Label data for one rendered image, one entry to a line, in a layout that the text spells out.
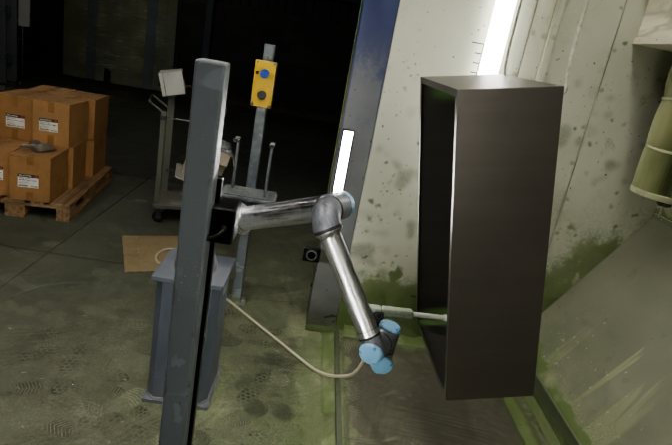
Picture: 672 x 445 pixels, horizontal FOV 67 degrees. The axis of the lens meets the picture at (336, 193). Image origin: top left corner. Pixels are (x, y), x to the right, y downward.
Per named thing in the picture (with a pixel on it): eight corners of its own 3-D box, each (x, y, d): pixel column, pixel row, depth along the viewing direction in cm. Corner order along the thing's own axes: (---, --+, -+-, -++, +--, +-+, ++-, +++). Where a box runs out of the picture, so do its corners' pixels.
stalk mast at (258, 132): (241, 298, 336) (276, 45, 291) (239, 303, 330) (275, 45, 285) (232, 297, 336) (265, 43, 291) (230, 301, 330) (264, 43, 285)
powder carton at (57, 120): (54, 134, 455) (55, 94, 445) (87, 139, 457) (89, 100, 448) (32, 142, 418) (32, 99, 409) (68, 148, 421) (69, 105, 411)
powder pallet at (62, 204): (27, 170, 502) (27, 156, 498) (112, 180, 516) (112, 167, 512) (-43, 210, 389) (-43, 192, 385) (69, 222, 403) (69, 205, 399)
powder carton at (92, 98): (75, 127, 493) (77, 90, 483) (107, 132, 497) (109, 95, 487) (59, 134, 457) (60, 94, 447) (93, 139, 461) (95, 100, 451)
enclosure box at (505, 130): (484, 316, 257) (499, 74, 222) (533, 396, 199) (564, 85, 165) (416, 319, 256) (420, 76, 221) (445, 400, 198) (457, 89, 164)
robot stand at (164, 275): (140, 401, 232) (150, 275, 214) (161, 361, 261) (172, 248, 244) (207, 411, 234) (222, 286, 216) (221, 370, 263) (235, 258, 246)
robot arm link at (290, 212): (198, 210, 236) (337, 189, 200) (223, 203, 252) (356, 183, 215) (205, 242, 238) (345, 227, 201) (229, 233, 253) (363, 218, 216)
